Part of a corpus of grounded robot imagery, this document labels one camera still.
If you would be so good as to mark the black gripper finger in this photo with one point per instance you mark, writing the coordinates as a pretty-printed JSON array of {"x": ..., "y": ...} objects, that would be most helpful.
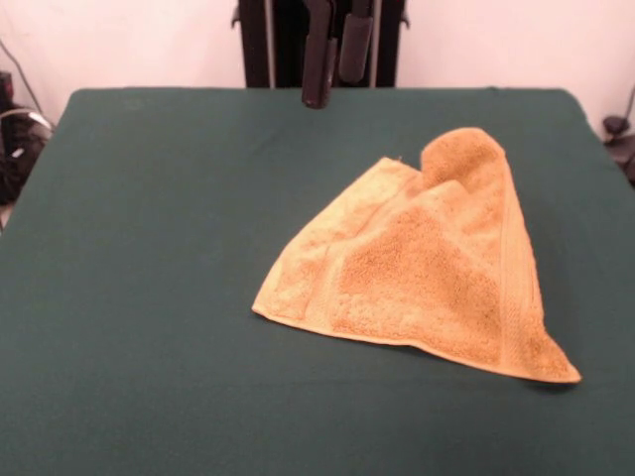
[
  {"x": 317, "y": 69},
  {"x": 356, "y": 49}
]

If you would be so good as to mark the tan terry towel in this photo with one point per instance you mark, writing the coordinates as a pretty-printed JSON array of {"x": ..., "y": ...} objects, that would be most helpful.
[{"x": 421, "y": 268}]

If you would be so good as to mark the black floor device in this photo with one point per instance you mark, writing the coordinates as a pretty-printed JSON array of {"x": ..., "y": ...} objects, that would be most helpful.
[{"x": 617, "y": 134}]

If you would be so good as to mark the dark green table cloth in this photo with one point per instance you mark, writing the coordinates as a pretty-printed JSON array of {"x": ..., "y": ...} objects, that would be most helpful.
[{"x": 149, "y": 322}]

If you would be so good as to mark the black equipment pile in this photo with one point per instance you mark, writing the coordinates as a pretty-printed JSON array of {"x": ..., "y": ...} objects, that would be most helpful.
[{"x": 20, "y": 154}]

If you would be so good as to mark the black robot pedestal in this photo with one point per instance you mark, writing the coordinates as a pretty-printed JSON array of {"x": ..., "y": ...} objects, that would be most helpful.
[{"x": 288, "y": 44}]

